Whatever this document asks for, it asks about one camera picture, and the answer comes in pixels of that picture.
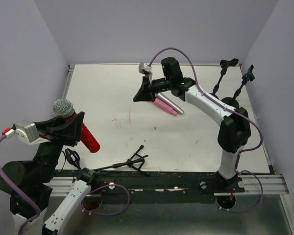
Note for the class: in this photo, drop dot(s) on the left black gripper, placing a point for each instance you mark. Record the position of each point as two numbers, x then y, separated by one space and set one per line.
58 132

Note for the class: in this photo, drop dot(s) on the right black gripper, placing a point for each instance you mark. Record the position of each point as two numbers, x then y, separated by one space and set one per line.
150 86

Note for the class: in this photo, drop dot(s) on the red glitter microphone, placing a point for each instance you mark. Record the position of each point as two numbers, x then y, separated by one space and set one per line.
64 109

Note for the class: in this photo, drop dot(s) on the black tripod microphone stand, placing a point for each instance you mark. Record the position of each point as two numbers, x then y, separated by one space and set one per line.
135 162

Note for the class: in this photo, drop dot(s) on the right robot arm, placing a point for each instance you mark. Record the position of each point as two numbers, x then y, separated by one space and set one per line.
234 128

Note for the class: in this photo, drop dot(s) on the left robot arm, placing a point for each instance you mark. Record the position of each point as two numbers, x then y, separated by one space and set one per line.
26 181

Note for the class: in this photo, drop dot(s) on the black round-base stand left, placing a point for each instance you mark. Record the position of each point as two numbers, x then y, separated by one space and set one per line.
224 64

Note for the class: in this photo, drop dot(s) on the black round-base stand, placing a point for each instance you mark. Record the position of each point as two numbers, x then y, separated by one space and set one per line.
224 64
247 77

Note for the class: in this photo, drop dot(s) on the black round-base stand right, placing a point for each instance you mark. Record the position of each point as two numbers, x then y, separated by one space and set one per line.
247 77

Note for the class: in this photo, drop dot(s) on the silver microphone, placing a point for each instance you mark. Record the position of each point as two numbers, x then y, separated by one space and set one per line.
170 103

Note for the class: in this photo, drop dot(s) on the pink microphone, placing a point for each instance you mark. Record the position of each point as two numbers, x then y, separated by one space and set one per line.
165 107

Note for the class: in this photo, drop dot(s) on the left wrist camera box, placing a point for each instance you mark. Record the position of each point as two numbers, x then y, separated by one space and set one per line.
24 131

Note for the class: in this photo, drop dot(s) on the black mounting rail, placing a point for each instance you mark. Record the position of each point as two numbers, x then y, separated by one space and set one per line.
163 187

